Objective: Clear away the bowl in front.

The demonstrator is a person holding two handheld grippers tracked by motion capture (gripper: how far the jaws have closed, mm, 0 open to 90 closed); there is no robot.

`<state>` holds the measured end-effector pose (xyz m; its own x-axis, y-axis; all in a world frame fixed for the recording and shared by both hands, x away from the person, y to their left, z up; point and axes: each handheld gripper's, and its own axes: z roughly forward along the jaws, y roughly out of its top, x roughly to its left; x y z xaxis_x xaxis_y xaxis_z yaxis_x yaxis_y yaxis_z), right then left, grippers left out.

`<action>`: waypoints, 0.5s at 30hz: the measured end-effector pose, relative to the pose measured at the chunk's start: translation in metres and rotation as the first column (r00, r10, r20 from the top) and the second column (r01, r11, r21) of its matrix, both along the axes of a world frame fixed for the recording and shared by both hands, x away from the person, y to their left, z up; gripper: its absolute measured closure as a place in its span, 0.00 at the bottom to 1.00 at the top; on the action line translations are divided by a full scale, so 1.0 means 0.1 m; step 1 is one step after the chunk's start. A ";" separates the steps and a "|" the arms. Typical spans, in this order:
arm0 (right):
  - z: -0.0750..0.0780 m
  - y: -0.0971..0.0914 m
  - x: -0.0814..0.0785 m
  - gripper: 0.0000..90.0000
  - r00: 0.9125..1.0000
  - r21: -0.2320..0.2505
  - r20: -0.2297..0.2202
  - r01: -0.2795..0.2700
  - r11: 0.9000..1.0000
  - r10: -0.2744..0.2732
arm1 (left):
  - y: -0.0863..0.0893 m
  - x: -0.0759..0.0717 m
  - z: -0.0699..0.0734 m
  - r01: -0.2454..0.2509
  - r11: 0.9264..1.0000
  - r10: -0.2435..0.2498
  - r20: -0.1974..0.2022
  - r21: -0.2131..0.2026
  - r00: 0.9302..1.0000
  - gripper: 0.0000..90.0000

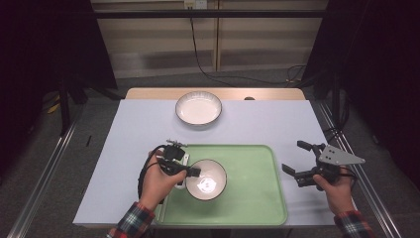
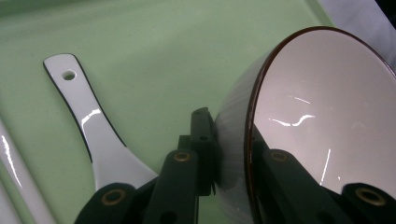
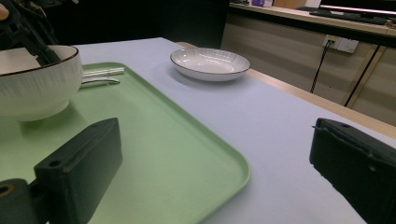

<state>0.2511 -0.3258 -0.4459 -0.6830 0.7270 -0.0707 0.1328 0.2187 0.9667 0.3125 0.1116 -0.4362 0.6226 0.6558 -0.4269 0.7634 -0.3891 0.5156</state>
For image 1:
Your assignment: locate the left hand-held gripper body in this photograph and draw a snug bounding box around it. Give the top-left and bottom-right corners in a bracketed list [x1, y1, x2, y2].
[157, 139, 188, 177]

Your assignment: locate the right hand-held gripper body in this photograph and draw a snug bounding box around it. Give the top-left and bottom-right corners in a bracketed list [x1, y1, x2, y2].
[294, 144, 367, 192]

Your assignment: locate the white bowl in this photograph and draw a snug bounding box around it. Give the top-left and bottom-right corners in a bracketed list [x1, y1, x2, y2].
[184, 158, 229, 202]

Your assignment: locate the green tray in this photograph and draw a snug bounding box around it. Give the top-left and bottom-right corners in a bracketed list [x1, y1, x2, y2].
[152, 144, 288, 227]

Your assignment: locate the white plate dark rim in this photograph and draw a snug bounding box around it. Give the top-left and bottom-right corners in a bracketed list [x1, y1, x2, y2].
[174, 90, 223, 128]

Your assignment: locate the person's left hand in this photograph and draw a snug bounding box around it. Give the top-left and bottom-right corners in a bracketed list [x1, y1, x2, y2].
[138, 149, 188, 211]

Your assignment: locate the person's right hand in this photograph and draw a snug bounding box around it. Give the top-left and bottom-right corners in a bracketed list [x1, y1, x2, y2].
[312, 167, 357, 216]

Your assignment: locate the pale table cover sheet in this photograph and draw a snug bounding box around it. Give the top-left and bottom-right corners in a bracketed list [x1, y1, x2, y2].
[72, 98, 360, 229]

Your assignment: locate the dark curtain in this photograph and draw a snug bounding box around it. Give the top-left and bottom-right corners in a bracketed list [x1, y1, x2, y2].
[0, 0, 119, 181]
[300, 0, 420, 192]

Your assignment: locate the yellow thing on floor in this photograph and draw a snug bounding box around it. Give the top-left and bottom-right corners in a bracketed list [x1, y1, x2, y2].
[47, 94, 61, 115]

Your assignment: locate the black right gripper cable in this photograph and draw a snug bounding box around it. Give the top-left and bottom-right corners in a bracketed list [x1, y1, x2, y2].
[340, 165, 359, 191]

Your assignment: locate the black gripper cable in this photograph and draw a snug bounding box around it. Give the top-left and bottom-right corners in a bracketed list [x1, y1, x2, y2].
[340, 165, 359, 191]
[137, 144, 167, 203]

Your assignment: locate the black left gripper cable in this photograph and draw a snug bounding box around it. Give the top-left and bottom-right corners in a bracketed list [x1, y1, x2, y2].
[137, 144, 167, 203]

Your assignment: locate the aluminium rail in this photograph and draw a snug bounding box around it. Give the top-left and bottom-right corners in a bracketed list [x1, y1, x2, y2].
[6, 107, 84, 238]
[317, 99, 403, 238]

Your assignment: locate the bundle of black cables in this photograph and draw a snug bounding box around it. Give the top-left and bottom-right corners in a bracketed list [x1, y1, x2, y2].
[284, 63, 309, 84]

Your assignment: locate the long black wall cable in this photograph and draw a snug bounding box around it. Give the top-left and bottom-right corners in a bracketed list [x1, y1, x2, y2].
[188, 16, 300, 86]

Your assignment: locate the wooden vertical post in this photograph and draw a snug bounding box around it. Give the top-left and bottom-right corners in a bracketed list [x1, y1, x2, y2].
[213, 0, 222, 72]

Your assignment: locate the black horizontal frame bar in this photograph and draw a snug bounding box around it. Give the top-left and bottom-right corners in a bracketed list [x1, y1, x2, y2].
[92, 9, 333, 20]

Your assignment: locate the white wall socket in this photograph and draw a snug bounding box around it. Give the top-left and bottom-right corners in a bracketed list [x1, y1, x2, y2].
[183, 0, 209, 10]

